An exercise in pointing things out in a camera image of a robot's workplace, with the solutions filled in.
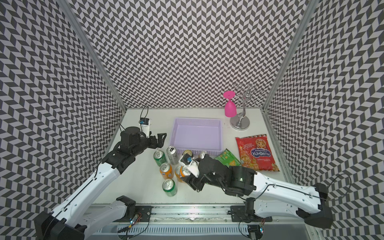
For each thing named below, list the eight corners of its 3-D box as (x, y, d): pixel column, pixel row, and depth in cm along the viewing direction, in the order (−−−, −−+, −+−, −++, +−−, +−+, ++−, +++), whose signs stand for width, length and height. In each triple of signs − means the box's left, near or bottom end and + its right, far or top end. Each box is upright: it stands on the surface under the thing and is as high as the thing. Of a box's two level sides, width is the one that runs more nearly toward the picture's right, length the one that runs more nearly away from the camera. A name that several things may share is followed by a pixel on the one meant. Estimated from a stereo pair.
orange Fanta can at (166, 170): (163, 179, 85) (159, 172, 77) (164, 169, 89) (160, 162, 80) (173, 179, 85) (170, 172, 77) (174, 169, 89) (171, 162, 80)
